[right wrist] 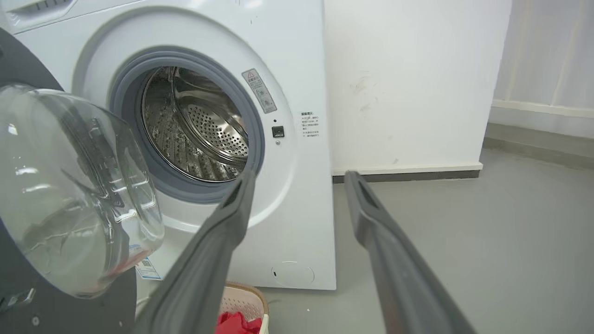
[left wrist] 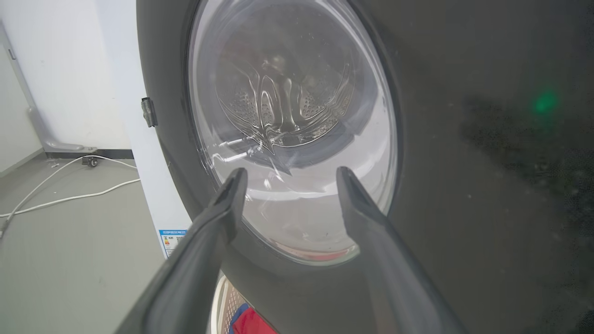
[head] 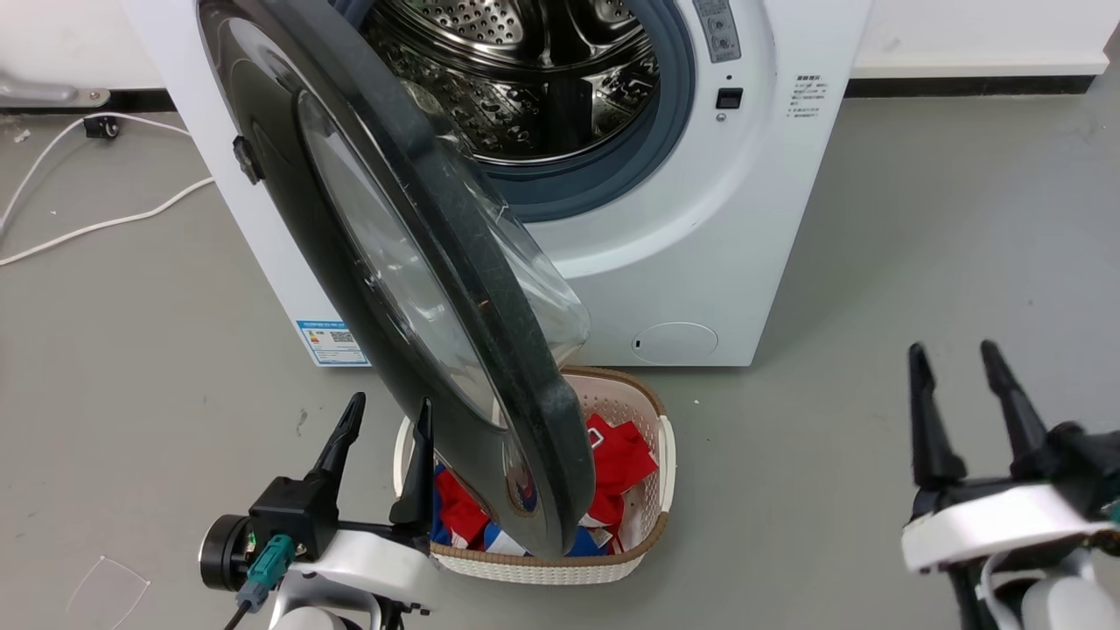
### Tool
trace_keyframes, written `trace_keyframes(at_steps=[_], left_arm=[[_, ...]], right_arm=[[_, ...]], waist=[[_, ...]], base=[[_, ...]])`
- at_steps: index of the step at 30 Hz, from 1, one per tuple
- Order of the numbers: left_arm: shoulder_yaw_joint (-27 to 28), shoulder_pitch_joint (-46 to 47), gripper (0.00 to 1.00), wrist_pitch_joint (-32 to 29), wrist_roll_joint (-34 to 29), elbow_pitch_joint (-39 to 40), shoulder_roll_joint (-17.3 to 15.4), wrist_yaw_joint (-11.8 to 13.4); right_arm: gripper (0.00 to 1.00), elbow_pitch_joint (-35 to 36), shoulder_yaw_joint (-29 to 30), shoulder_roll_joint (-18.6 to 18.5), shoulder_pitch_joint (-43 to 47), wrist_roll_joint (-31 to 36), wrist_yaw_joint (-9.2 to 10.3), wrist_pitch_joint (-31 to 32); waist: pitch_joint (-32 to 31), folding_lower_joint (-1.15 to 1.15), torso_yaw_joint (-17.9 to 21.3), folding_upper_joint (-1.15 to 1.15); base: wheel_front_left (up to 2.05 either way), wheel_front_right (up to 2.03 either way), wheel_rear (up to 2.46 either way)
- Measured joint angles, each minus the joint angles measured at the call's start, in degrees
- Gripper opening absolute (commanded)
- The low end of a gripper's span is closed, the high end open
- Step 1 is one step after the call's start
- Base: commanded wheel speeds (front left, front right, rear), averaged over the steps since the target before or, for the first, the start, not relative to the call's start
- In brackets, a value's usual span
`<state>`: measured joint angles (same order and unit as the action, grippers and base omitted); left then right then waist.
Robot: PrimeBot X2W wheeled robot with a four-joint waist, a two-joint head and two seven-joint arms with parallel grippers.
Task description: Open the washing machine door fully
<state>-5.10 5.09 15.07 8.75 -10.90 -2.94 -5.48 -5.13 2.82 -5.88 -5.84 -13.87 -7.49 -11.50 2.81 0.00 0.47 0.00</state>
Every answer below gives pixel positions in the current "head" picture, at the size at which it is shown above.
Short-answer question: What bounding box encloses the white woven laundry basket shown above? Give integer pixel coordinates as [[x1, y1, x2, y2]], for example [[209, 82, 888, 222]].
[[392, 366, 676, 585]]

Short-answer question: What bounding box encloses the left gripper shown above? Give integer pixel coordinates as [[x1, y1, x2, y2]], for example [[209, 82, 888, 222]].
[[199, 392, 440, 615]]

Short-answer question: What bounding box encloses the cable with green connector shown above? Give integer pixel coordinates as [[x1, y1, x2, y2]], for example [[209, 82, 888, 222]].
[[223, 533, 298, 630]]

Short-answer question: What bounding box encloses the red garment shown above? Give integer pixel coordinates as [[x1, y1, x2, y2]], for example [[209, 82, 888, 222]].
[[433, 413, 659, 552]]

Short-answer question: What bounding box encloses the grey instruction label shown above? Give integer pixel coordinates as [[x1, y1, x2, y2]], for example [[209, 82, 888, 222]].
[[691, 0, 743, 65]]

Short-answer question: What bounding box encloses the grey-blue rubber door gasket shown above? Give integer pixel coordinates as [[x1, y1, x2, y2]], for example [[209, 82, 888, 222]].
[[337, 0, 697, 224]]

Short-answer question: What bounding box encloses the grey metal base foot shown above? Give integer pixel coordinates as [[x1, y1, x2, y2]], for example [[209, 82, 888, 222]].
[[0, 72, 112, 109]]

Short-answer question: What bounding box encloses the blue garment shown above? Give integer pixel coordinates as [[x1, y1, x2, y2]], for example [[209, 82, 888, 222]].
[[431, 468, 615, 558]]

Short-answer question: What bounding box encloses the blue energy label sticker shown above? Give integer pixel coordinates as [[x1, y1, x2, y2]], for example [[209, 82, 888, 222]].
[[295, 318, 369, 368]]

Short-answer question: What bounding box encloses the perforated steel washer drum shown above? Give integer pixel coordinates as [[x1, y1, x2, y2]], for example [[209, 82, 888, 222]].
[[359, 0, 662, 167]]

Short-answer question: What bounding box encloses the dark round washing machine door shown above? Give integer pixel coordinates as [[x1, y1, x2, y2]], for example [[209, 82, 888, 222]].
[[197, 0, 596, 561]]

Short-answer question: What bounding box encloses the round white filter cover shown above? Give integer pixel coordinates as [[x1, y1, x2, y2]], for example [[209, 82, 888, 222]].
[[631, 321, 719, 365]]

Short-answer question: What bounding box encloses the white floor cable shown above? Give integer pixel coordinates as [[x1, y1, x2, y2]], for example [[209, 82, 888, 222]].
[[0, 111, 192, 233], [0, 177, 216, 267]]

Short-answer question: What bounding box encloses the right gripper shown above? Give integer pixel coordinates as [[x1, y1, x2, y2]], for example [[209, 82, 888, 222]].
[[901, 339, 1120, 576]]

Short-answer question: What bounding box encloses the white front-load washing machine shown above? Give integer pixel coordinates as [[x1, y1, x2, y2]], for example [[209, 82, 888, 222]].
[[122, 0, 873, 368]]

